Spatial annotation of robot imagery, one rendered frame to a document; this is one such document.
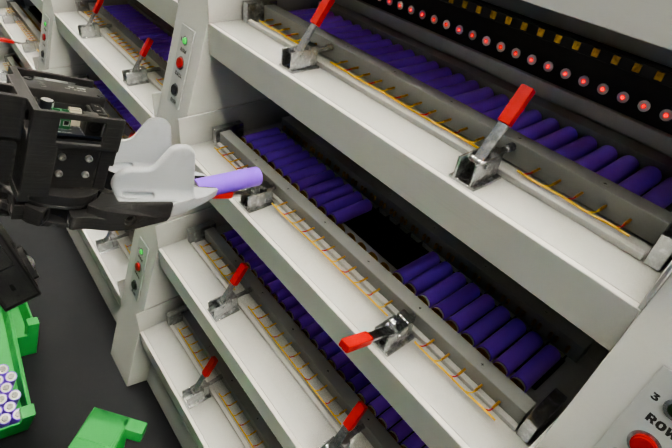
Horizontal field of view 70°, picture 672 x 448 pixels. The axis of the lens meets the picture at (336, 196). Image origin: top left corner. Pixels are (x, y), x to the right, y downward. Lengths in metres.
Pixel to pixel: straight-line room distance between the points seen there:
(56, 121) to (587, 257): 0.37
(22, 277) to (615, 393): 0.42
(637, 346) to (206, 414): 0.68
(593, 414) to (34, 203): 0.40
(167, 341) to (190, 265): 0.19
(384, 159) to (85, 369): 0.84
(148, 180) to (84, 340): 0.85
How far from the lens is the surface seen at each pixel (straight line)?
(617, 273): 0.40
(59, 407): 1.09
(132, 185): 0.38
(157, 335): 1.00
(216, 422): 0.89
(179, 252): 0.87
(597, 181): 0.45
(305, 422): 0.68
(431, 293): 0.55
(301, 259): 0.59
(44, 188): 0.35
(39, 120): 0.33
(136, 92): 0.97
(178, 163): 0.38
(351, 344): 0.46
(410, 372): 0.51
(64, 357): 1.17
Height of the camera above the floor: 0.86
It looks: 24 degrees down
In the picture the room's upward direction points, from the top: 21 degrees clockwise
